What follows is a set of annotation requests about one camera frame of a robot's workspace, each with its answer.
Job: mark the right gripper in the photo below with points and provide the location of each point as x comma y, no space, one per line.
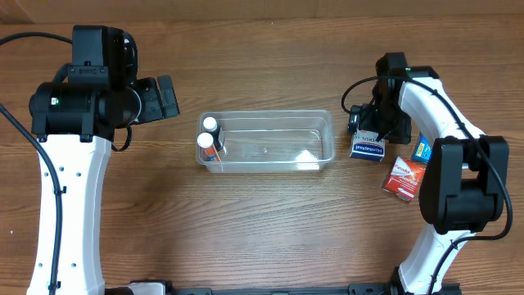
364,119

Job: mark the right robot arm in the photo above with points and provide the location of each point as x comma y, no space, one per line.
462,193

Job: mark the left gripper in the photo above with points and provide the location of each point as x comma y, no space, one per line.
164,97

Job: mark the clear plastic container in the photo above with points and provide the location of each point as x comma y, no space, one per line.
271,141

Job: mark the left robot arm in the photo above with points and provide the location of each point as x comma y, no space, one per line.
74,119

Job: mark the dark bottle white cap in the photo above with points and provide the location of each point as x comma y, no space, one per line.
212,126

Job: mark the red Panadol box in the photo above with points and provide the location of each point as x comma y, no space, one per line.
404,179

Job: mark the white blue plaster box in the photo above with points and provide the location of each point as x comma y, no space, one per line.
365,146

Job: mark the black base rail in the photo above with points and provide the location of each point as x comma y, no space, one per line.
278,291

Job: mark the blue medicine box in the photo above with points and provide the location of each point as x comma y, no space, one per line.
422,150

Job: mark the orange tablet tube white cap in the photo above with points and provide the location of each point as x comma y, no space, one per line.
206,142

